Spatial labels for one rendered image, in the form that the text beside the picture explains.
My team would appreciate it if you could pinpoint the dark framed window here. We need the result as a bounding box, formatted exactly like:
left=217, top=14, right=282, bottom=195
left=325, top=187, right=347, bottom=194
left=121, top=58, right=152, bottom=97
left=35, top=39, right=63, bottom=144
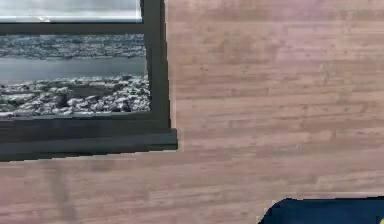
left=0, top=0, right=179, bottom=163

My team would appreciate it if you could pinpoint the dark blue sofa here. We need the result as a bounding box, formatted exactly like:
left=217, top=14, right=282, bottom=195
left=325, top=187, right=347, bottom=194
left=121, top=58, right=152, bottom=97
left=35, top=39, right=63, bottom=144
left=258, top=196, right=384, bottom=224

